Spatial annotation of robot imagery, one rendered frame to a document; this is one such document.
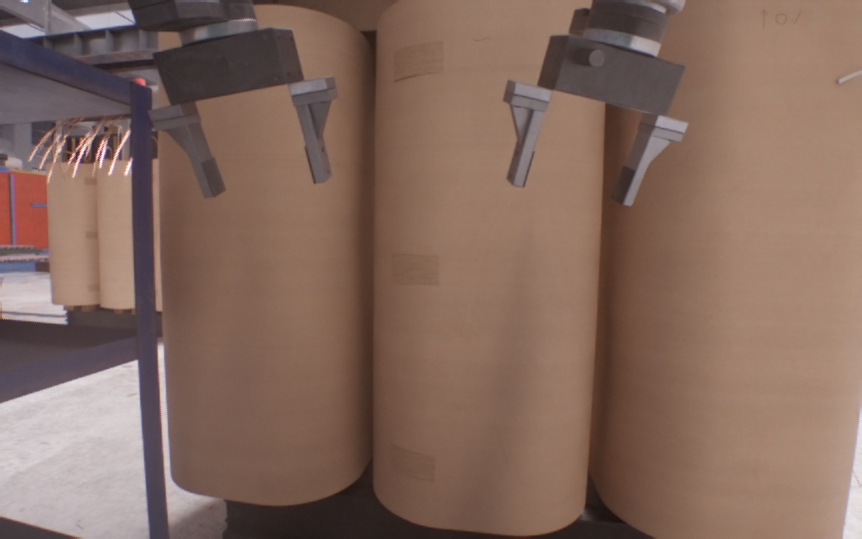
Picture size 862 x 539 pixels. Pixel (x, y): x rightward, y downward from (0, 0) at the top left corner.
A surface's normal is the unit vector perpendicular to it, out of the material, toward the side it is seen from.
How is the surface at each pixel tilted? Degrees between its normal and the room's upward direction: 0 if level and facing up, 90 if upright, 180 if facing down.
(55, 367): 90
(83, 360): 90
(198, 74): 114
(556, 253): 90
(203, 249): 90
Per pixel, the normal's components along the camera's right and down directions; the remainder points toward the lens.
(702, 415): -0.39, 0.06
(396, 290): -0.64, 0.04
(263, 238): 0.00, 0.07
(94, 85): 0.98, 0.04
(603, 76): 0.11, 0.47
